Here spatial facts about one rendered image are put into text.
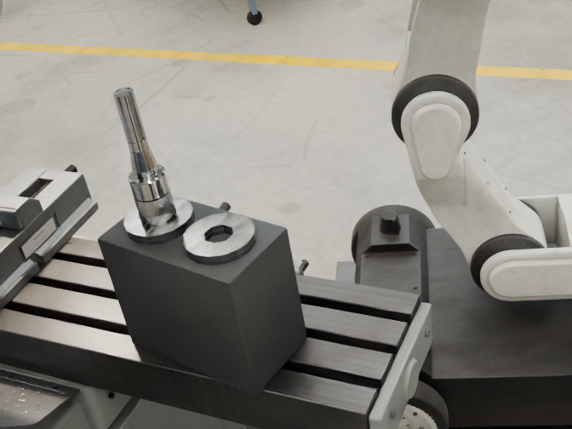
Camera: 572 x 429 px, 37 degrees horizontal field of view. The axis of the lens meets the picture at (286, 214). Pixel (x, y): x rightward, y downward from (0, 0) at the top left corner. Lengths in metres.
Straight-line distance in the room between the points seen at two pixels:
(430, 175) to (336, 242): 1.44
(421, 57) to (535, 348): 0.58
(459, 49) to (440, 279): 0.56
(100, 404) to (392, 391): 0.47
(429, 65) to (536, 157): 1.85
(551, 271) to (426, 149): 0.34
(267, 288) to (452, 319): 0.70
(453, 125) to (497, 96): 2.24
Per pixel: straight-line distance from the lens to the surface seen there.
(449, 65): 1.41
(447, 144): 1.43
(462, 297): 1.74
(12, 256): 1.41
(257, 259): 1.02
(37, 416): 1.27
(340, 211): 3.01
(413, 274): 1.77
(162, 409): 1.54
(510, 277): 1.60
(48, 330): 1.31
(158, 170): 1.07
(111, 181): 3.48
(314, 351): 1.15
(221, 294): 1.01
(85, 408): 1.35
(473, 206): 1.56
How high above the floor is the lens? 1.71
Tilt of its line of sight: 34 degrees down
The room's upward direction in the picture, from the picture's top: 10 degrees counter-clockwise
